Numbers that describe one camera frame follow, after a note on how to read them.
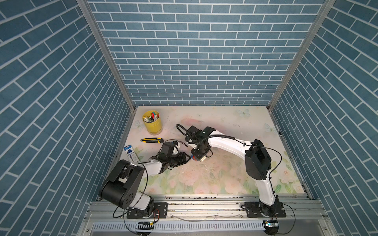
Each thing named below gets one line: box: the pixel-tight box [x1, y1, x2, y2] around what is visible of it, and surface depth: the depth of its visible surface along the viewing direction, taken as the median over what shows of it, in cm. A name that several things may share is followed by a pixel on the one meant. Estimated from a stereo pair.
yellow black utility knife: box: [140, 137, 164, 144], surface depth 101 cm
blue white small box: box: [123, 144, 141, 165], surface depth 95 cm
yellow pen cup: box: [141, 110, 163, 136], surface depth 101 cm
